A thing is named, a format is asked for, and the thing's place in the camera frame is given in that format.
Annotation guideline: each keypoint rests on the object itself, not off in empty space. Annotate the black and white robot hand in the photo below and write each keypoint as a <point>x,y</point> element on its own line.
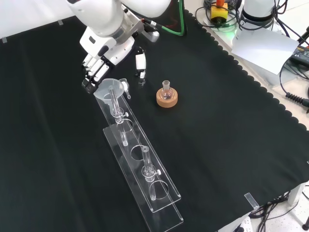
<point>106,46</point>

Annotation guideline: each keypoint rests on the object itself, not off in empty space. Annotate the translucent plastic funnel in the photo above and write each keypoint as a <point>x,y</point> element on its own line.
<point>103,95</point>

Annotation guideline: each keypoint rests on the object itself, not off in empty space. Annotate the clear weighing funnel with powder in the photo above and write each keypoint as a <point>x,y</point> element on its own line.
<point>125,85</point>

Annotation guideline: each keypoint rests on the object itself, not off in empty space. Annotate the clear acrylic funnel stand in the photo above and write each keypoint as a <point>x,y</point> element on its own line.
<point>159,193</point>

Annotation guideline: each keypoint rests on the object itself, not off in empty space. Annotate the clear plastic cloth clip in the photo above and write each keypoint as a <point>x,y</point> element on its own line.
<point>251,201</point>
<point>60,22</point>
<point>4,40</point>

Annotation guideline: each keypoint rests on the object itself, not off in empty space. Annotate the small round-bottom glass flask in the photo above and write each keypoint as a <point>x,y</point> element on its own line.
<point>167,93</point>

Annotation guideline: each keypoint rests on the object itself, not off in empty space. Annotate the yellow stop button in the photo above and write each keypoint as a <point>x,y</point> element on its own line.
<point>218,13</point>

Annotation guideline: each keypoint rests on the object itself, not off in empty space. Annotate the black bench cloth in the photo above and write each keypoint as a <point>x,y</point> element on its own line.
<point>217,145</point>

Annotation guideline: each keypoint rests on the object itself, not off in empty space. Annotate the pale board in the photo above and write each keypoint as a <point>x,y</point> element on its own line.
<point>263,50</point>

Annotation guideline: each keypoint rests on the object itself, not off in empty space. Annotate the black and yellow power unit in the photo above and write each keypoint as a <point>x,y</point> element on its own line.
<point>300,54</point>

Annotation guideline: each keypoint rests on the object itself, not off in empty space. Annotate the white power strip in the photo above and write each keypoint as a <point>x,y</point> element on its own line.
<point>243,224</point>

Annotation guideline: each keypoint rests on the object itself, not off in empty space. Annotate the white table leg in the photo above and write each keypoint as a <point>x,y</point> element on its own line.
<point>295,194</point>

